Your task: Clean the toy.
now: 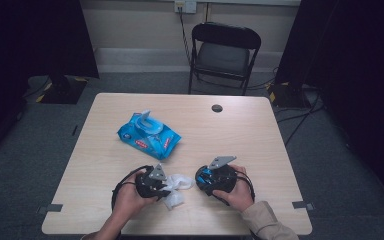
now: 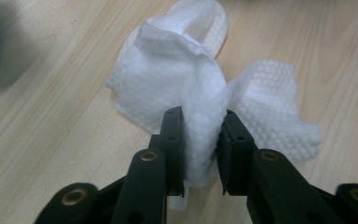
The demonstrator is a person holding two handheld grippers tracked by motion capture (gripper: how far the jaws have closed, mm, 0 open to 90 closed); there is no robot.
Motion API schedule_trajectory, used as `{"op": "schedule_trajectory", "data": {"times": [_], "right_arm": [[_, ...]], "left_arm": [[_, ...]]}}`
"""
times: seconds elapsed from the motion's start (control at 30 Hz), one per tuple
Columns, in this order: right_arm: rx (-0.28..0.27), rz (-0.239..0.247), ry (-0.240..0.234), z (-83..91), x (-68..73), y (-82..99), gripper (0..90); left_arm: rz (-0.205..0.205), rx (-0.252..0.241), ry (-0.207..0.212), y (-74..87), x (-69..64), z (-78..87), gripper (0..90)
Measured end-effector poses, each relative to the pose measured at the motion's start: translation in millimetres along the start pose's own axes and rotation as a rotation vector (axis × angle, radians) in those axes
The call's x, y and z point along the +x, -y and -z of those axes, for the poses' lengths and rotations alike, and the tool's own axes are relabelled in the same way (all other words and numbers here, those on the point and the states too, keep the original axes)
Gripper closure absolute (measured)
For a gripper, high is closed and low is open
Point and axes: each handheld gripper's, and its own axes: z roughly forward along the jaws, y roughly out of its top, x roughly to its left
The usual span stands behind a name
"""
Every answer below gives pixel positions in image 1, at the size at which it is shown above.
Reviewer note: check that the blue toy car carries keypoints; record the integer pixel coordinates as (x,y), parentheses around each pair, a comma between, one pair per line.
(204,176)

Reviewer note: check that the white wall socket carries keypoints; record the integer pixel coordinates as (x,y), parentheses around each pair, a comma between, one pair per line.
(185,6)

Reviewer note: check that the blue wet wipes pack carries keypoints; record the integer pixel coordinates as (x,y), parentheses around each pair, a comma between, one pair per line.
(153,140)

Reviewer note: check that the black stand base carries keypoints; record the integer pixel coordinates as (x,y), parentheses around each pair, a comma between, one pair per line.
(63,91)
(288,96)

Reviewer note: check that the person's right hand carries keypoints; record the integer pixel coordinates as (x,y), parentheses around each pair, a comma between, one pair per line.
(241,195)

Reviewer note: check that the dark curtain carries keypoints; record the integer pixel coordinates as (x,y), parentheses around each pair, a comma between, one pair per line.
(356,66)
(30,36)

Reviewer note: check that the grey tape strip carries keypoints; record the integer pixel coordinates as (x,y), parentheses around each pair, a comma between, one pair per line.
(302,205)
(49,209)

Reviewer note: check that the white wet wipe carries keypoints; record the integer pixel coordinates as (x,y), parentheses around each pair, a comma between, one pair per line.
(180,183)

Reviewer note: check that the person's left hand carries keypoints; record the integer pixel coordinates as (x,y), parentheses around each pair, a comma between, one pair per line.
(128,200)

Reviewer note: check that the black folding chair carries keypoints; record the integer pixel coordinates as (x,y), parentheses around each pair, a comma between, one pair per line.
(221,60)

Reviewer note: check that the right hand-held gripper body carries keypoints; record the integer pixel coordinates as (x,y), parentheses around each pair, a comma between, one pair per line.
(228,178)

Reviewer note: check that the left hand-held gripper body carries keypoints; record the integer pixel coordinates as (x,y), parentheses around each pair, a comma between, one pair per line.
(148,185)

